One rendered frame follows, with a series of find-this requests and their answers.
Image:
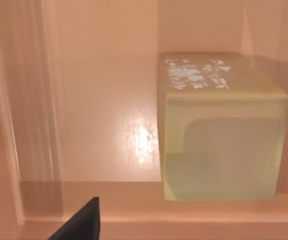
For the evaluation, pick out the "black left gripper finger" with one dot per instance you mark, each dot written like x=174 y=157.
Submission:
x=85 y=222

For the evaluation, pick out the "shallow salmon-coloured box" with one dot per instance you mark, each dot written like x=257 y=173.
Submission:
x=84 y=100

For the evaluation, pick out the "pale yellow rounded block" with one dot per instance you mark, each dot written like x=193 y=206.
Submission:
x=221 y=135

